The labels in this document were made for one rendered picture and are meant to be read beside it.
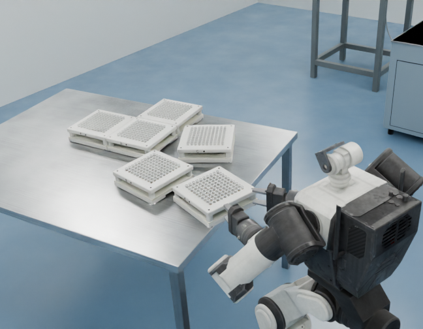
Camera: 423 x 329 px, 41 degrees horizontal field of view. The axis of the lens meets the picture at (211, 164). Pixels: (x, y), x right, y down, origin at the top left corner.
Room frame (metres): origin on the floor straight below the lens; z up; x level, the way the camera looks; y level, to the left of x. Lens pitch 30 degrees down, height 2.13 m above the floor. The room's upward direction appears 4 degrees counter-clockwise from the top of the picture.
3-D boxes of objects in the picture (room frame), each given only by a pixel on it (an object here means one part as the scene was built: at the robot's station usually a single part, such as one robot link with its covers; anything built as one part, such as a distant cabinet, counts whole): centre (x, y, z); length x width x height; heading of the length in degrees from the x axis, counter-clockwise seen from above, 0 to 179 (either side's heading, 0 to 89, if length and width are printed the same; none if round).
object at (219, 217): (1.89, 0.00, 0.85); 0.24 x 0.24 x 0.02; 35
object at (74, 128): (2.57, 0.53, 0.90); 0.25 x 0.24 x 0.02; 148
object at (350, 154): (1.38, -0.37, 1.30); 0.10 x 0.07 x 0.09; 125
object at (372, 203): (1.32, -0.40, 1.10); 0.34 x 0.30 x 0.36; 125
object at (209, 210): (1.89, 0.00, 0.90); 0.25 x 0.24 x 0.02; 125
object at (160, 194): (2.08, 0.25, 0.85); 0.24 x 0.24 x 0.02; 45
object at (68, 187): (2.38, 0.49, 0.82); 1.50 x 1.10 x 0.04; 59
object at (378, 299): (1.30, -0.42, 0.83); 0.28 x 0.13 x 0.18; 35
